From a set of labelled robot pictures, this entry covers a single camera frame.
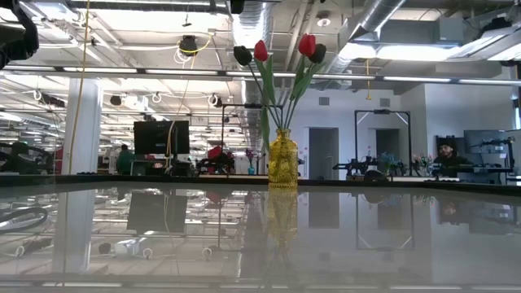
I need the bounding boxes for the black artificial tulip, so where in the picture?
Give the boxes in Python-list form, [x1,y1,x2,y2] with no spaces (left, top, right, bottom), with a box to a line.
[233,45,282,130]
[284,43,327,130]

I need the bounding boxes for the red artificial tulip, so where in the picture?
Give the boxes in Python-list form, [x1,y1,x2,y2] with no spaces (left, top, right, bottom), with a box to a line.
[284,33,317,130]
[252,39,284,151]

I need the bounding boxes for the teal vase with flowers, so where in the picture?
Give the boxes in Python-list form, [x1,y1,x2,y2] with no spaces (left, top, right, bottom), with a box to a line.
[245,148,258,176]

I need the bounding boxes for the yellow glass vase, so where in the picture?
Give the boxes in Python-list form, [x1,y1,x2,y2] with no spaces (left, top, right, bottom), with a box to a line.
[267,129,299,189]

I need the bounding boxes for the grey door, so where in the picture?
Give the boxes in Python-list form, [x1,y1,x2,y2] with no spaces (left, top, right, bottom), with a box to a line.
[308,127,340,178]

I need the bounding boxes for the black monitor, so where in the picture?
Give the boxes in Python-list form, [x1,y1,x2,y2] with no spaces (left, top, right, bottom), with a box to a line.
[133,120,190,155]

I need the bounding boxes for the red tulips with green stems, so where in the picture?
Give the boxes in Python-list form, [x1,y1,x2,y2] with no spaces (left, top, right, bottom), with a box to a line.
[225,0,282,151]

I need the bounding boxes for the blue flower bunch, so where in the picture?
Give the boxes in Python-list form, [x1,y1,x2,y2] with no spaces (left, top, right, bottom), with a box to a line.
[378,151,398,174]

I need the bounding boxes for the person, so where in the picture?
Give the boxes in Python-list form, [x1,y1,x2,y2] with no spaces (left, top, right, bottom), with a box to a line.
[116,144,135,176]
[431,137,473,178]

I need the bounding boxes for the white round ceiling fixture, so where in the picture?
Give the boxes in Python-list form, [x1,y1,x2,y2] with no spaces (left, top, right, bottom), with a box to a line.
[315,11,333,28]

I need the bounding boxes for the pink flower bunch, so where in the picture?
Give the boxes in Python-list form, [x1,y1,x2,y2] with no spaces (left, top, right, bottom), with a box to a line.
[413,152,435,168]

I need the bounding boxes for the white square pillar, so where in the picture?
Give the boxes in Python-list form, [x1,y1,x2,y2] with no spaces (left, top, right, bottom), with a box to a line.
[63,77,103,176]

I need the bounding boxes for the ceiling light panel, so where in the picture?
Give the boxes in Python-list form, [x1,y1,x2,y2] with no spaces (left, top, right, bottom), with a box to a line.
[337,24,521,63]

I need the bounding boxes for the grey monitor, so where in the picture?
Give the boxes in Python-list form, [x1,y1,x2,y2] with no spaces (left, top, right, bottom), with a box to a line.
[463,129,510,155]

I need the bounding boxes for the black metal rig frame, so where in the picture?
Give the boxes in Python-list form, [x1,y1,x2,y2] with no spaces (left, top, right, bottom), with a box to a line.
[221,103,285,176]
[353,108,412,176]

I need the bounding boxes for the black ceiling camera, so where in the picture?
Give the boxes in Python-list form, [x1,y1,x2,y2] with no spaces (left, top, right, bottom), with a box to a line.
[178,35,199,57]

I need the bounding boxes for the silver ceiling duct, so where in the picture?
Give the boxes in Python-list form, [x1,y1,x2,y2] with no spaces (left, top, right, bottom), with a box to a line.
[325,0,408,78]

